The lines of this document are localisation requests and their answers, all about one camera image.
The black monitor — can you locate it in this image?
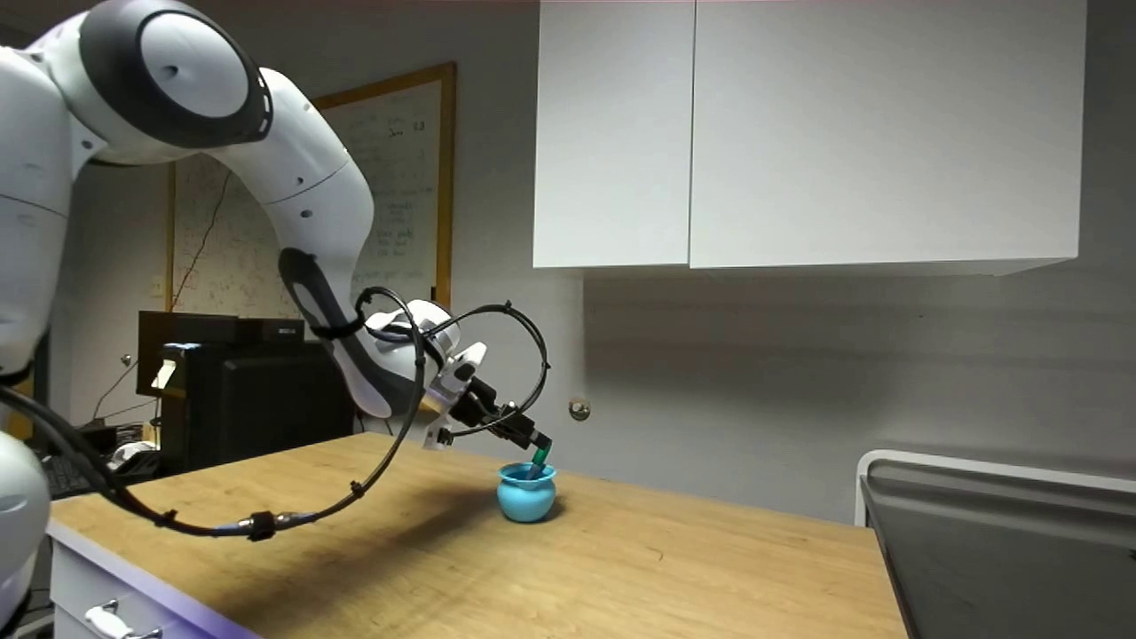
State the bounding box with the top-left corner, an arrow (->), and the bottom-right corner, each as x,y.
136,310 -> 307,403

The white tag on computer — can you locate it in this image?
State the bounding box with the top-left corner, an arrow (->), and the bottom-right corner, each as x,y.
150,352 -> 182,399

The grey chair with white frame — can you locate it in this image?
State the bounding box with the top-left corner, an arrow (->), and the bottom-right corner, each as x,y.
850,447 -> 1136,639

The grey drawer unit purple edge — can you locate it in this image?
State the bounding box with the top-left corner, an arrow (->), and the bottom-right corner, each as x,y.
46,523 -> 257,639

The black computer tower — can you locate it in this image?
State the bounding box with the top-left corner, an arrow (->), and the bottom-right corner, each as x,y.
160,339 -> 360,463

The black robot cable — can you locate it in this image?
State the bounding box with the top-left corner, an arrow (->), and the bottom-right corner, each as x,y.
0,297 -> 552,544

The wide white cabinet door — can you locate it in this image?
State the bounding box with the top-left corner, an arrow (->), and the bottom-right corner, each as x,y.
689,0 -> 1088,274

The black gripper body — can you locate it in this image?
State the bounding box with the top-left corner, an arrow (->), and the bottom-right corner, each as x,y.
428,372 -> 536,450

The small blue pot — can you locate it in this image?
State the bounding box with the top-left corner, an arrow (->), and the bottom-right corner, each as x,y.
494,457 -> 559,531

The narrow white cabinet door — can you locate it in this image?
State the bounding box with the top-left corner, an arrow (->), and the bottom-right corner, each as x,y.
530,0 -> 696,274

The wood framed whiteboard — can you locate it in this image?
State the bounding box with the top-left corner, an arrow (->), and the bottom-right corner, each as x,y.
163,61 -> 460,322

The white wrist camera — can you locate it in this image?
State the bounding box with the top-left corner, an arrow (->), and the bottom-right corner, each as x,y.
431,342 -> 494,405

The silver drawer handle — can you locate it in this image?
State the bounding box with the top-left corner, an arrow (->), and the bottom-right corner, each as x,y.
80,600 -> 165,639

